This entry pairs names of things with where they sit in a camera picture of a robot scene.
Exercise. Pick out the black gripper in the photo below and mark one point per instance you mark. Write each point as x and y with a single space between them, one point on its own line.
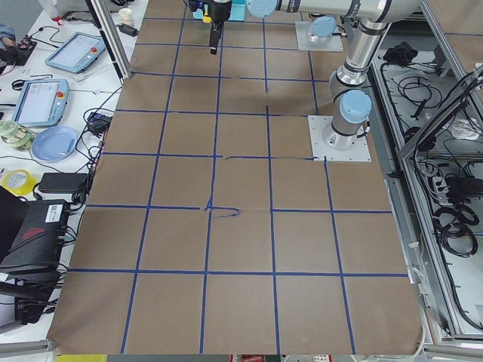
217 11

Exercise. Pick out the yellow beetle toy car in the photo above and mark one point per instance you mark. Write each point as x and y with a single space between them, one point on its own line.
206 18

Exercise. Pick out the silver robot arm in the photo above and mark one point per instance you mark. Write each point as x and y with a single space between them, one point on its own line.
352 105
322 29

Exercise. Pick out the light blue plastic bin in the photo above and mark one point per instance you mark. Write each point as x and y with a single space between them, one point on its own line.
237 11

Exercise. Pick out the white paper cup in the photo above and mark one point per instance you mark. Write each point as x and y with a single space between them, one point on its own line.
127 16

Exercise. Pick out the teach pendant far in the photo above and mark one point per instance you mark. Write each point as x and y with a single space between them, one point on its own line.
77 53

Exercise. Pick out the teach pendant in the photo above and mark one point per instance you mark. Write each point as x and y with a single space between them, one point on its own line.
41 103
77 53

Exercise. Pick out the teach pendant near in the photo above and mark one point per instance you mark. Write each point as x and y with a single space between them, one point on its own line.
41 103

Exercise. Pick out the blue plate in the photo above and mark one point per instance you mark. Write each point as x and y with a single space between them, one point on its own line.
54 144

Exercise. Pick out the black power adapter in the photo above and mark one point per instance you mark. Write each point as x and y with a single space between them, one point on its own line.
62 183

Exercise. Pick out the yellow tape roll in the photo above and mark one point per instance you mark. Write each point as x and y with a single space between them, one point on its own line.
19 182

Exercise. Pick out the black laptop computer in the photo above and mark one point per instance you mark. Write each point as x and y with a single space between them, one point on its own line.
30 234

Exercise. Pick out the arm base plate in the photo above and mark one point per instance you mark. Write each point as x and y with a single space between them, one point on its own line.
328 145
307 40

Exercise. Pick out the aluminium frame post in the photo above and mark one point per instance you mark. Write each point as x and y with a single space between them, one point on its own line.
103 21

